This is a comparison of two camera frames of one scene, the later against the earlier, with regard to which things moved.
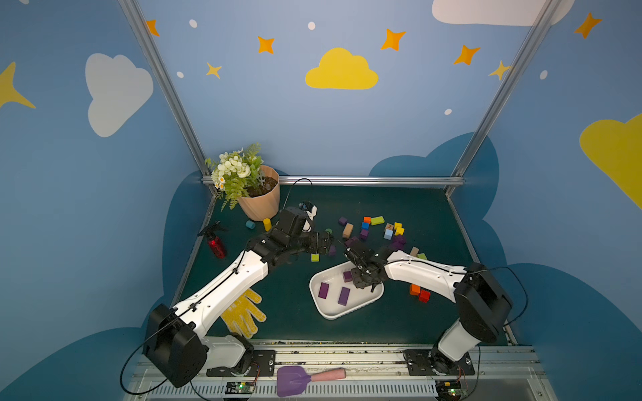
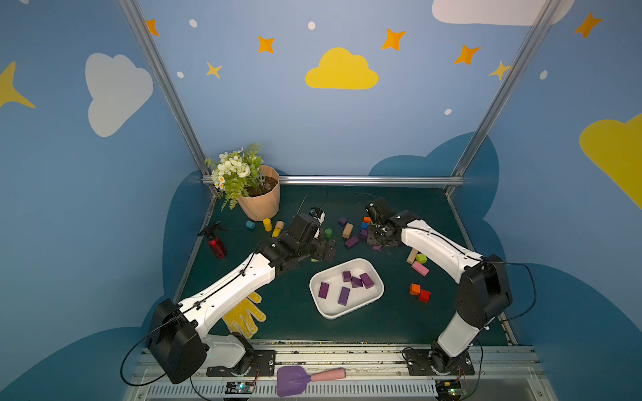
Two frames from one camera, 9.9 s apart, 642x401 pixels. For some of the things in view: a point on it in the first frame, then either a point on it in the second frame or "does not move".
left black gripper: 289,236 → 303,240
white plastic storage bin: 334,292 does not move
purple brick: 343,296 does not move
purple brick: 350,241 does not move
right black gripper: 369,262 → 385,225
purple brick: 323,290 does not move
